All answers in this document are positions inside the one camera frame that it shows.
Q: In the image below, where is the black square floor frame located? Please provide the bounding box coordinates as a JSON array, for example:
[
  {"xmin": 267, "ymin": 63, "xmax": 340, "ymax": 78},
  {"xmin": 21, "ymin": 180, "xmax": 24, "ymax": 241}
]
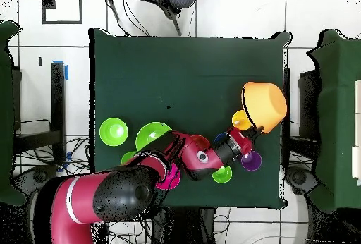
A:
[{"xmin": 41, "ymin": 0, "xmax": 83, "ymax": 25}]

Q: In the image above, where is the large orange bowl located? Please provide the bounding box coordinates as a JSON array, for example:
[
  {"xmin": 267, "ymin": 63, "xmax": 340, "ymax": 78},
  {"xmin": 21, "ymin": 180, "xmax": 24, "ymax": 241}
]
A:
[{"xmin": 240, "ymin": 81, "xmax": 288, "ymax": 134}]

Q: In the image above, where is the white shelf unit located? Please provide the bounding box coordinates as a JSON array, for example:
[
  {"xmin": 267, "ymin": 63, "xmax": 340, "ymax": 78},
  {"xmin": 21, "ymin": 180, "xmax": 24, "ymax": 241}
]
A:
[{"xmin": 350, "ymin": 80, "xmax": 361, "ymax": 185}]

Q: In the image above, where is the blue ribbed bowl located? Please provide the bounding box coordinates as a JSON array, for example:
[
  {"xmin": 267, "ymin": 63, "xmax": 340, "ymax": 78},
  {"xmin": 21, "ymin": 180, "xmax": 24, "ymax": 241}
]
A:
[{"xmin": 213, "ymin": 131, "xmax": 229, "ymax": 145}]

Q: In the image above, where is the large green bowl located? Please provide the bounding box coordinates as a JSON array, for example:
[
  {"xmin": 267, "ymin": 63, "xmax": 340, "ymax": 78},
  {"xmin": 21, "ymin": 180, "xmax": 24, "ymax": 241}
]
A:
[{"xmin": 135, "ymin": 121, "xmax": 173, "ymax": 152}]

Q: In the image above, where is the small green ribbed bowl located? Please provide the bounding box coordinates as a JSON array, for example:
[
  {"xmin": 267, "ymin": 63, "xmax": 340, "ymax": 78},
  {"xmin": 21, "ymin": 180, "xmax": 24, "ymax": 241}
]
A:
[{"xmin": 99, "ymin": 117, "xmax": 129, "ymax": 147}]

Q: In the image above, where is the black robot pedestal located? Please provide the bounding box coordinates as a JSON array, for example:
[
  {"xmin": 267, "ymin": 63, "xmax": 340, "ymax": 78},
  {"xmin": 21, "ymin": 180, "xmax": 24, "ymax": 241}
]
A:
[{"xmin": 150, "ymin": 206, "xmax": 216, "ymax": 244}]

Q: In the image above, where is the green ribbed cup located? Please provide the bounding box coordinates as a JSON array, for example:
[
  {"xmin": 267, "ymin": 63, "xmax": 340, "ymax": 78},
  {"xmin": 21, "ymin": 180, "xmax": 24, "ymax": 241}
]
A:
[{"xmin": 211, "ymin": 164, "xmax": 233, "ymax": 185}]

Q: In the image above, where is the black chair base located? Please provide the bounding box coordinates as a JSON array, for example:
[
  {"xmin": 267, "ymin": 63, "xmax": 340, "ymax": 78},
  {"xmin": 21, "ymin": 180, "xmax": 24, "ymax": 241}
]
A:
[
  {"xmin": 284, "ymin": 164, "xmax": 319, "ymax": 197},
  {"xmin": 11, "ymin": 164, "xmax": 60, "ymax": 200}
]

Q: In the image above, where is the blue tape strip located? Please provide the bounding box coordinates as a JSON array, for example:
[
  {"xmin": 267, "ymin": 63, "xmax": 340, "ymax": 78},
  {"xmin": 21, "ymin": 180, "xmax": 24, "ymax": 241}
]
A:
[{"xmin": 51, "ymin": 59, "xmax": 69, "ymax": 81}]

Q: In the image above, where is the green smooth cup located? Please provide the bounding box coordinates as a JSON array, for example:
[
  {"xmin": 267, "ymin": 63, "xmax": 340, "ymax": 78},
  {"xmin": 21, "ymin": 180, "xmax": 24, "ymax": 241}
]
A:
[{"xmin": 121, "ymin": 150, "xmax": 138, "ymax": 165}]

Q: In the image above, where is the red bowl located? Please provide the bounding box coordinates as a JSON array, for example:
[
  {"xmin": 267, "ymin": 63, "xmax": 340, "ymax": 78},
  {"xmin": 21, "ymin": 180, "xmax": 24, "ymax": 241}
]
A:
[{"xmin": 191, "ymin": 134, "xmax": 212, "ymax": 149}]

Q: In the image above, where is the pink bowl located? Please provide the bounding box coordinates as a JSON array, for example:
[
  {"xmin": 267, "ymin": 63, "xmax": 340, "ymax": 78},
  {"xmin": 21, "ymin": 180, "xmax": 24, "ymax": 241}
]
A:
[{"xmin": 154, "ymin": 162, "xmax": 182, "ymax": 191}]

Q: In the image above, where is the grey office chair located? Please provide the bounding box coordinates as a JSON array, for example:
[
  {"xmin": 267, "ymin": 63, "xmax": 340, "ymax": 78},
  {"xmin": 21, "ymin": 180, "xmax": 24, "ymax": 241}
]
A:
[{"xmin": 106, "ymin": 0, "xmax": 200, "ymax": 37}]

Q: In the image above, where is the yellow ribbed cup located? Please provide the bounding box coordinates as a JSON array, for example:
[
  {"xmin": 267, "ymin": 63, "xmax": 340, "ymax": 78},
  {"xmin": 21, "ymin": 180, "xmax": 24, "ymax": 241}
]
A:
[{"xmin": 231, "ymin": 109, "xmax": 252, "ymax": 131}]

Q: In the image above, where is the purple cup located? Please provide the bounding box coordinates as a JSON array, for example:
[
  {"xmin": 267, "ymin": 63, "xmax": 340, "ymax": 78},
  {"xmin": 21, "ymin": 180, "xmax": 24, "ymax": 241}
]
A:
[{"xmin": 240, "ymin": 150, "xmax": 263, "ymax": 172}]

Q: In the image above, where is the green cloth side table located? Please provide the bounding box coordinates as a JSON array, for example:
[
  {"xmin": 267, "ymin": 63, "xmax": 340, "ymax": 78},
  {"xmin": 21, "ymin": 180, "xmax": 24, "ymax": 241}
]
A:
[
  {"xmin": 0, "ymin": 20, "xmax": 27, "ymax": 207},
  {"xmin": 307, "ymin": 28, "xmax": 361, "ymax": 211}
]

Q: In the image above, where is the dark green tablecloth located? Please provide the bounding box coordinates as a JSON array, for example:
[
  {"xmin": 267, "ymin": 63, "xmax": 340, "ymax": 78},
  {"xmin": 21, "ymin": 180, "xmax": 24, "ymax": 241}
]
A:
[{"xmin": 89, "ymin": 28, "xmax": 291, "ymax": 208}]

